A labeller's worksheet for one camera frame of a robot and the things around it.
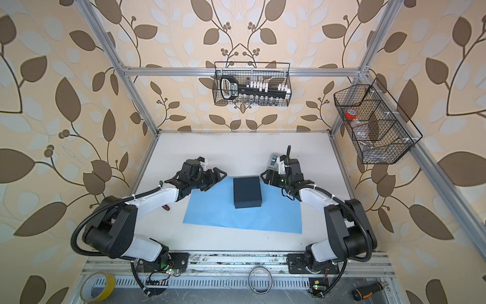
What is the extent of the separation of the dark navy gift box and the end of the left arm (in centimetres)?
9

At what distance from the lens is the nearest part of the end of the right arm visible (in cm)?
69

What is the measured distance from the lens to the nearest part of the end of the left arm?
680 millimetres

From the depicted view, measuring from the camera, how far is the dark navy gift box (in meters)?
0.88
